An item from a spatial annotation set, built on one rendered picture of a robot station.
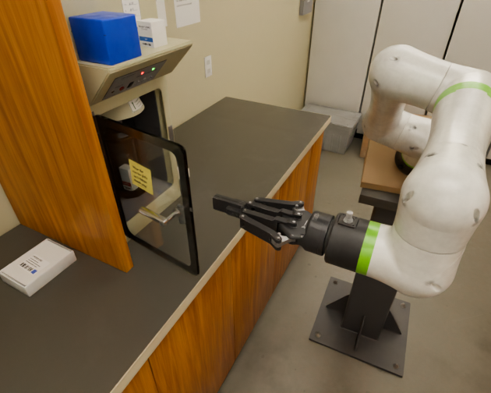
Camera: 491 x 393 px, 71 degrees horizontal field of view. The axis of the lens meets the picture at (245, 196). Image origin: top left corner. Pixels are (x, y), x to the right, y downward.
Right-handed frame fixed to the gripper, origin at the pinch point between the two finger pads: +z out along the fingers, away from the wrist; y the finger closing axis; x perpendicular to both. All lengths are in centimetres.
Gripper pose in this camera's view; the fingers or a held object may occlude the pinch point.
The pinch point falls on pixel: (229, 205)
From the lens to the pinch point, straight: 68.5
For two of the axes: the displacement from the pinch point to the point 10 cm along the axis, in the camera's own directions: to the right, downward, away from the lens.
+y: -4.5, 5.2, -7.2
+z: -8.9, -2.6, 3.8
